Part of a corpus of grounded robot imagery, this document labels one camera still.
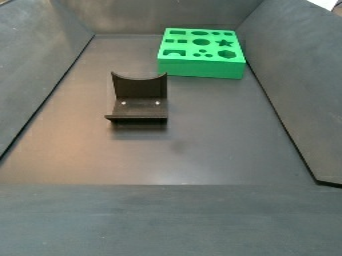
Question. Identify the black L-shaped holder stand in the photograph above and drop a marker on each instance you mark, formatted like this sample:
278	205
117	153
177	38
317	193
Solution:
141	98

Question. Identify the green shape sorter block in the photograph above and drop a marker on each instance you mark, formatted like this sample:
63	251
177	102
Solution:
201	53

